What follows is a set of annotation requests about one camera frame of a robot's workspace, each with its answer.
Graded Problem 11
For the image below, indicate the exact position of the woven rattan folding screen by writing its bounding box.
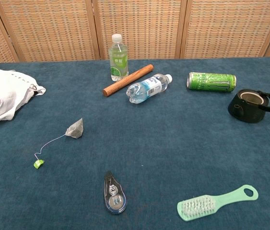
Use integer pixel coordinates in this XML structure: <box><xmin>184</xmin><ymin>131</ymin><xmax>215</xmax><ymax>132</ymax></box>
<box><xmin>0</xmin><ymin>0</ymin><xmax>270</xmax><ymax>64</ymax></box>

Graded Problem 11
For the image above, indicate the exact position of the green energy drink can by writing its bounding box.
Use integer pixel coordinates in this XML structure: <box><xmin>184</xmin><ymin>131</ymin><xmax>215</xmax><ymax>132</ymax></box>
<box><xmin>186</xmin><ymin>72</ymin><xmax>237</xmax><ymax>92</ymax></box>

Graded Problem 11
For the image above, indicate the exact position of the green label drink bottle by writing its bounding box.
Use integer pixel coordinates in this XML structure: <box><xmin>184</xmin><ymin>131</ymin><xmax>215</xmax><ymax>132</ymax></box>
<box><xmin>108</xmin><ymin>34</ymin><xmax>129</xmax><ymax>82</ymax></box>

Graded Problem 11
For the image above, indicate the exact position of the white cloth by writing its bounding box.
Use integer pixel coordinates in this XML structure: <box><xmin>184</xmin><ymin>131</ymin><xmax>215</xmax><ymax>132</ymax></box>
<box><xmin>0</xmin><ymin>68</ymin><xmax>47</xmax><ymax>126</ymax></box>

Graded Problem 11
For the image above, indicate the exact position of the tea bag with green tag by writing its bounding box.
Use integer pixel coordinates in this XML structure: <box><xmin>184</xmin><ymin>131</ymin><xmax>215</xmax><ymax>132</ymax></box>
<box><xmin>33</xmin><ymin>117</ymin><xmax>84</xmax><ymax>170</ymax></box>

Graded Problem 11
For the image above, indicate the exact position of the blue label water bottle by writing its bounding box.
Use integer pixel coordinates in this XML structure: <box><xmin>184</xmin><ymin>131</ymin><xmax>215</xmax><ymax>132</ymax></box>
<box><xmin>125</xmin><ymin>73</ymin><xmax>173</xmax><ymax>104</ymax></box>

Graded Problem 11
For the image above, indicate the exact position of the black teapot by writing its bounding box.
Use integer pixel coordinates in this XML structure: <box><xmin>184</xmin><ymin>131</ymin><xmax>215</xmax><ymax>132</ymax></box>
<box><xmin>227</xmin><ymin>89</ymin><xmax>270</xmax><ymax>124</ymax></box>

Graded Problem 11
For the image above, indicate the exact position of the blue carpet table cover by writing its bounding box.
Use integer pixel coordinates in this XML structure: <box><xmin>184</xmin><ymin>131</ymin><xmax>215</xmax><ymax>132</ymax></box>
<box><xmin>0</xmin><ymin>56</ymin><xmax>270</xmax><ymax>230</ymax></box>

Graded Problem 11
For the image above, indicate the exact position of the brown wooden stick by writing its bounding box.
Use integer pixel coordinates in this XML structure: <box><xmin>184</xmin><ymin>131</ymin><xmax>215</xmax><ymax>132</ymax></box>
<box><xmin>102</xmin><ymin>64</ymin><xmax>154</xmax><ymax>97</ymax></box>

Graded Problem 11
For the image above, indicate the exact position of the mint green brush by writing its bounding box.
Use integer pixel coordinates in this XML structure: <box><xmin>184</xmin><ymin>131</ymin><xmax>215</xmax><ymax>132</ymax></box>
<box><xmin>176</xmin><ymin>184</ymin><xmax>259</xmax><ymax>222</ymax></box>

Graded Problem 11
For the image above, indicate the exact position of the correction tape dispenser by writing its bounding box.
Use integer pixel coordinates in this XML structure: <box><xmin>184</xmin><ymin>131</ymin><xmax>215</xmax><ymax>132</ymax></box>
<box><xmin>103</xmin><ymin>171</ymin><xmax>128</xmax><ymax>215</ymax></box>

